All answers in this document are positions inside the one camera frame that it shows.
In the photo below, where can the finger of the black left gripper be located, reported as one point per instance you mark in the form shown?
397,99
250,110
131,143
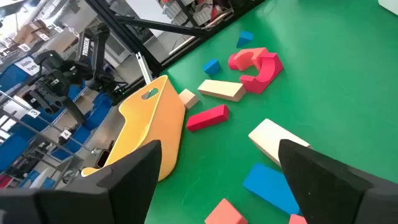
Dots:
48,105
74,110

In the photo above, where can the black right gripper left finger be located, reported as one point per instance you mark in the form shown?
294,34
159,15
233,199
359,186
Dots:
130,186

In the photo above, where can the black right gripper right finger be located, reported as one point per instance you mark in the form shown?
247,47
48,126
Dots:
326,193

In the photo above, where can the large blue foam block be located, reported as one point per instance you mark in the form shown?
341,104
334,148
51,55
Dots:
267,185

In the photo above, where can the large natural wooden block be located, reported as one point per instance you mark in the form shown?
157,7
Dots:
269,137

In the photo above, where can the small blue foam block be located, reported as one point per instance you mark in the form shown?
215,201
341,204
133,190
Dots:
212,67

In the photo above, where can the salmon arch foam block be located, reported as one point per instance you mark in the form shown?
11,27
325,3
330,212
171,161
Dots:
245,56

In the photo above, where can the small red foam block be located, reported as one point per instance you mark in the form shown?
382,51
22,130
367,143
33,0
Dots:
231,61

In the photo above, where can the blue triangular foam block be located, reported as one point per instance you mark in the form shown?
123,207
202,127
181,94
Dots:
245,37

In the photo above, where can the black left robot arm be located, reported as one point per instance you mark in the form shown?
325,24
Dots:
85,46

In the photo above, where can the white number label three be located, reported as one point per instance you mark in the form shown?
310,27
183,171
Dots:
33,113

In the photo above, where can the blue storage bin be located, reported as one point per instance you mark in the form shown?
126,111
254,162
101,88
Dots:
12,77
99,109
12,149

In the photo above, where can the white number label four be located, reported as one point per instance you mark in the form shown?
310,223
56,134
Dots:
65,134

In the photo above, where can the metal shelf rack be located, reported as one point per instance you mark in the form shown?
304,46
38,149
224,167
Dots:
40,133

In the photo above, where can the white paper sign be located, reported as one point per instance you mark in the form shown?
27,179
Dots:
28,65

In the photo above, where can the white number label eight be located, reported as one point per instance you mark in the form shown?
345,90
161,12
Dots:
24,47

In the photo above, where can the cardboard box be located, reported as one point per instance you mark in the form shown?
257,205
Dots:
29,31

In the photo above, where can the yellow plastic bin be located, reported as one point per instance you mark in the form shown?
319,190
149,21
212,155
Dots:
155,118

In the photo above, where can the silver aluminium strut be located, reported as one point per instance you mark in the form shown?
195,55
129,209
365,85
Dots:
144,68

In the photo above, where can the long red foam block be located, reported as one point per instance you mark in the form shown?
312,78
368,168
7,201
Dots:
206,118

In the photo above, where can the small natural wooden cube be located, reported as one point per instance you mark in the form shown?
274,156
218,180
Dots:
188,99

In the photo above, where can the long natural wooden block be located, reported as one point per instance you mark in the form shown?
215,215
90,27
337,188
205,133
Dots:
220,88

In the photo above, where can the red arch foam block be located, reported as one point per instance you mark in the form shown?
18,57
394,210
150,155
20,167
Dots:
270,67

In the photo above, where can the white plastic bin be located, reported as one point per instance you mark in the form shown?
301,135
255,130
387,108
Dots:
390,4

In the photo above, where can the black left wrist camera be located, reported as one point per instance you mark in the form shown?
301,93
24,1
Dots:
48,60

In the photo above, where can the black table frame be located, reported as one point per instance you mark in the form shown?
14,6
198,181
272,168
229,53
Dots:
124,34

